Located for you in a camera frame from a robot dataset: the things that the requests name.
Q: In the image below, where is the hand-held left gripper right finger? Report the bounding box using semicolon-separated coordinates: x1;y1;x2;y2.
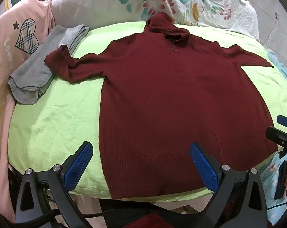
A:
189;142;269;228

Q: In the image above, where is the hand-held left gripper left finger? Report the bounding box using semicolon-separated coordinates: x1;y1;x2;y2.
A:
14;141;94;228

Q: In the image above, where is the maroon hooded knit sweater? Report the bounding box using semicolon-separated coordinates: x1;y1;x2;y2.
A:
44;12;279;200

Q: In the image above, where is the light blue patterned bedsheet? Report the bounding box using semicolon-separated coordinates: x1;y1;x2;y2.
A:
238;45;287;202

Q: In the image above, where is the light green bed sheet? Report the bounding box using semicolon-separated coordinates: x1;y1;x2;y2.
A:
8;21;287;203

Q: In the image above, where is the dark red fuzzy cloth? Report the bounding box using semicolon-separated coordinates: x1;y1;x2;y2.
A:
120;212;176;228

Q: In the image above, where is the folded grey cloth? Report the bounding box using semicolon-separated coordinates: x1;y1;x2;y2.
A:
8;24;90;105

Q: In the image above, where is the pink garment with plaid heart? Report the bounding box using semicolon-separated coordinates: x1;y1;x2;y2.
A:
0;0;56;221

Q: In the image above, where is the white floral quilt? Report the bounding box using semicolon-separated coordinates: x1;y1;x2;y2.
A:
50;0;261;43

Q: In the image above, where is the black cable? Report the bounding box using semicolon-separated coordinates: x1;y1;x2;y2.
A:
39;210;111;226

